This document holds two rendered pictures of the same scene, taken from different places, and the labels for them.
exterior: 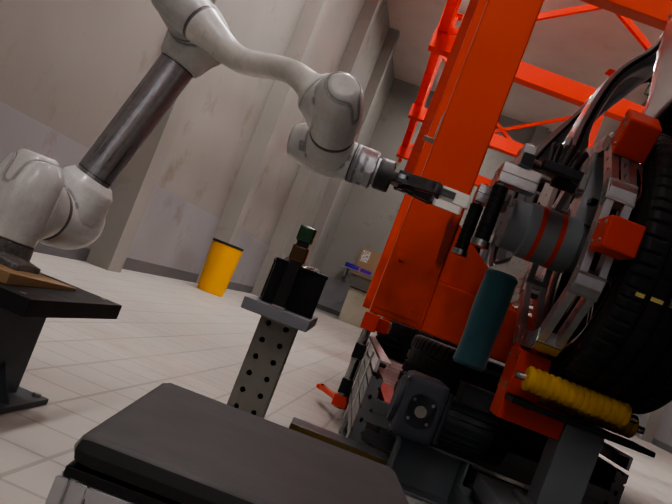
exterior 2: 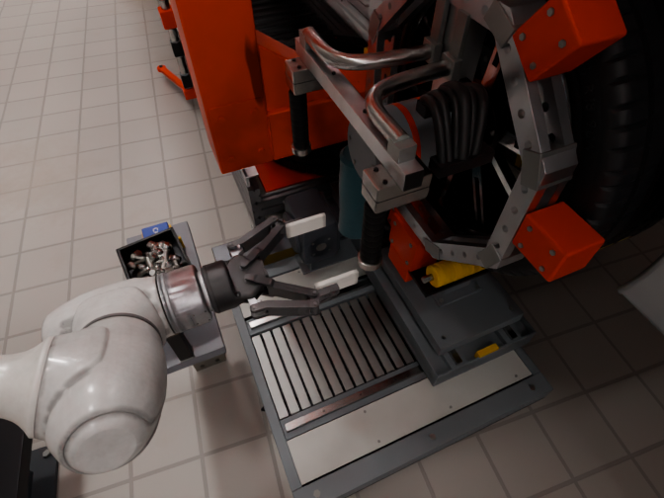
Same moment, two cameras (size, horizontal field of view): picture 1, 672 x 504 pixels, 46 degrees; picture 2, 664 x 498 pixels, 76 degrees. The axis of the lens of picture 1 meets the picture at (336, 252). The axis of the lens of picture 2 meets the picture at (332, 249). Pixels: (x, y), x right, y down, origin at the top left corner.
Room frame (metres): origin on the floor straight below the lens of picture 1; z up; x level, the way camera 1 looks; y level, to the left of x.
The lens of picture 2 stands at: (1.39, -0.04, 1.36)
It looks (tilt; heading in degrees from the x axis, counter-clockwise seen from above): 52 degrees down; 334
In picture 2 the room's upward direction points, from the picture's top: straight up
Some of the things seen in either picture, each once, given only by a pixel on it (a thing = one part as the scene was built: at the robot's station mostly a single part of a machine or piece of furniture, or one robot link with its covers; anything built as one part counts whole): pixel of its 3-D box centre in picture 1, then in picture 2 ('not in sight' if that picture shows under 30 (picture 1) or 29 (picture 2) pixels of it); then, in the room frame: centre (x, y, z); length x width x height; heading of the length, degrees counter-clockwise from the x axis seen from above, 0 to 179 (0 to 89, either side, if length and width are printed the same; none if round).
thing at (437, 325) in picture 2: (562, 474); (454, 262); (1.92, -0.71, 0.32); 0.40 x 0.30 x 0.28; 178
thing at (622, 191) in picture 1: (571, 247); (441, 128); (1.93, -0.54, 0.85); 0.54 x 0.07 x 0.54; 178
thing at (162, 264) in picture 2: (293, 284); (163, 278); (2.09, 0.07, 0.51); 0.20 x 0.14 x 0.13; 6
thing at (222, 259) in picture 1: (219, 267); not in sight; (9.50, 1.24, 0.31); 0.41 x 0.40 x 0.63; 173
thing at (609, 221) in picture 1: (615, 237); (554, 241); (1.62, -0.53, 0.85); 0.09 x 0.08 x 0.07; 178
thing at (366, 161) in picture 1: (365, 167); (188, 296); (1.78, 0.01, 0.83); 0.09 x 0.06 x 0.09; 178
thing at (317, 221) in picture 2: (447, 204); (305, 225); (1.84, -0.21, 0.82); 0.07 x 0.01 x 0.03; 88
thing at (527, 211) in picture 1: (544, 236); (409, 137); (1.93, -0.47, 0.85); 0.21 x 0.14 x 0.14; 88
